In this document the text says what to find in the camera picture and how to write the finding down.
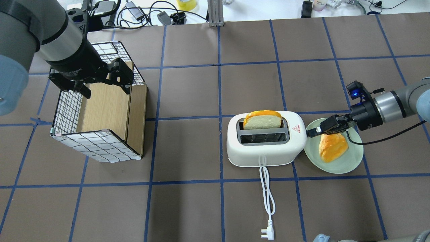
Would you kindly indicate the yellow tape roll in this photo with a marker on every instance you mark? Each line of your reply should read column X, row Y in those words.
column 186, row 5

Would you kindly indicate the bread slice in toaster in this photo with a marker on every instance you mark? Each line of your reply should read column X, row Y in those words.
column 263, row 119

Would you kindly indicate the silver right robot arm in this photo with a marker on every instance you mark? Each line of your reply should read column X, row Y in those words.
column 410, row 100

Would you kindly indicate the yellow bread on plate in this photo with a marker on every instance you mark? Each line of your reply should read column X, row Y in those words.
column 332, row 147

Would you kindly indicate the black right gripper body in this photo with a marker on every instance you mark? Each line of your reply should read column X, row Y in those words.
column 364, row 115

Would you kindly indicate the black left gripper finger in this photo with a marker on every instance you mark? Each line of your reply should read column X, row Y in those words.
column 81, row 88

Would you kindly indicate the green round plate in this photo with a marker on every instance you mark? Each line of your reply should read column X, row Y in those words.
column 344, row 164

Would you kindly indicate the white two-slot toaster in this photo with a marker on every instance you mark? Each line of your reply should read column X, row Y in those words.
column 265, row 147

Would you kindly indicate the black power adapter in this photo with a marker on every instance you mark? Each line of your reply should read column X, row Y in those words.
column 306, row 10

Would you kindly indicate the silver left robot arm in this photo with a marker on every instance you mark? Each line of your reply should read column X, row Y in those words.
column 59, row 37

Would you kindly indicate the wooden box with grid cloth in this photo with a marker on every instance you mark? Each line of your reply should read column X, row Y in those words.
column 108, row 126

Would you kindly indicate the aluminium frame post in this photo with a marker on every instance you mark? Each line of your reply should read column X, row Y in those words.
column 215, row 13

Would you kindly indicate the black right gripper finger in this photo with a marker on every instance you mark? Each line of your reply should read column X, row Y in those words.
column 314, row 132

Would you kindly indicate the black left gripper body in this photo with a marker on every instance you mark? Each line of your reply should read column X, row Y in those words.
column 78, row 59

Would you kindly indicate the white paper cup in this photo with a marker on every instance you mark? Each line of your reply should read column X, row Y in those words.
column 319, row 5

